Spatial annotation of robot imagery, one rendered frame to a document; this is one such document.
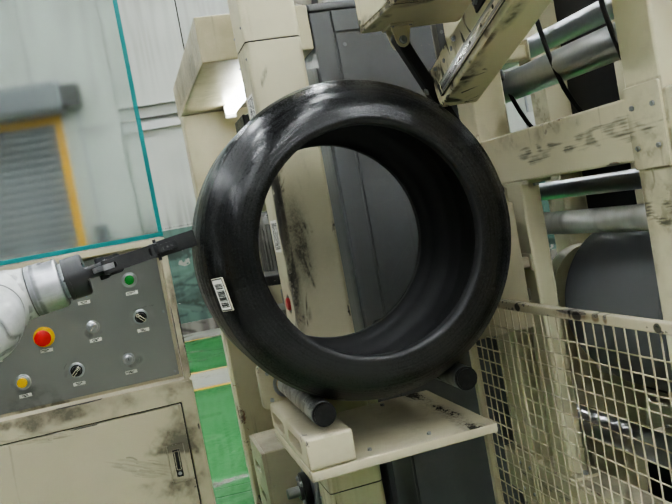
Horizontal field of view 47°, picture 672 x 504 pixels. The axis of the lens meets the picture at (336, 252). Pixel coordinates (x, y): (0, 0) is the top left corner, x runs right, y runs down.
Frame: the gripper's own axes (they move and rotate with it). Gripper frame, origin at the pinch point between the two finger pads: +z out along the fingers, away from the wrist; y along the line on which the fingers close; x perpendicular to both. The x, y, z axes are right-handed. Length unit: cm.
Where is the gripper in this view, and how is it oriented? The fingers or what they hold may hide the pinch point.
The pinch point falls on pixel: (176, 243)
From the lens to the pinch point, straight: 144.9
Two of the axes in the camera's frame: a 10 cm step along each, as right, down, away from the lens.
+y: -2.6, 0.0, 9.7
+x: 3.1, 9.5, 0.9
